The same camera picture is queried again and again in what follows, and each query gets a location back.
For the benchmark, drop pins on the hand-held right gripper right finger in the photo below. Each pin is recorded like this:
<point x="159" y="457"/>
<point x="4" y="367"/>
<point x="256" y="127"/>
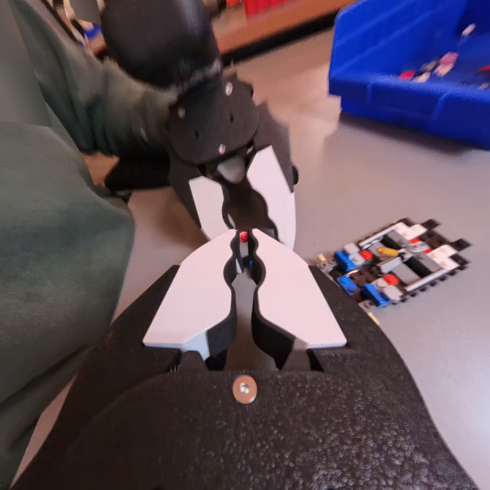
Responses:
<point x="302" y="306"/>

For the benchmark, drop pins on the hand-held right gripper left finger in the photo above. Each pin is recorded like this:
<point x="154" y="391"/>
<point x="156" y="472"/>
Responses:
<point x="187" y="306"/>

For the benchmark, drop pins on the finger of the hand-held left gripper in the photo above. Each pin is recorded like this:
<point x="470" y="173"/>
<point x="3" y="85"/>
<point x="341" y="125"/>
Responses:
<point x="277" y="191"/>
<point x="208" y="207"/>

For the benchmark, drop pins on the black blue lego subassembly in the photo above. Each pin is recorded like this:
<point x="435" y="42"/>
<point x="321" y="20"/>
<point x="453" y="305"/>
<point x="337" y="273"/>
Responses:
<point x="243" y="236"/>

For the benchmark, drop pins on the lego car model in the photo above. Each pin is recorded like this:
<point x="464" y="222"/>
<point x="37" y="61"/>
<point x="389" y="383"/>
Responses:
<point x="398" y="264"/>

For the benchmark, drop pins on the blue plastic bin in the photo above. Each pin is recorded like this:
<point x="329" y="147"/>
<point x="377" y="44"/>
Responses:
<point x="367" y="69"/>

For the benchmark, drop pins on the lego pieces pile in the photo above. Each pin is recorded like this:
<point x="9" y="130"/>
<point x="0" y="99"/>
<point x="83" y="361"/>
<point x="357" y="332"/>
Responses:
<point x="444" y="65"/>

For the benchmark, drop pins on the red bin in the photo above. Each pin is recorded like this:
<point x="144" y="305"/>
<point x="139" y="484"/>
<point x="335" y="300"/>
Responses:
<point x="268" y="6"/>

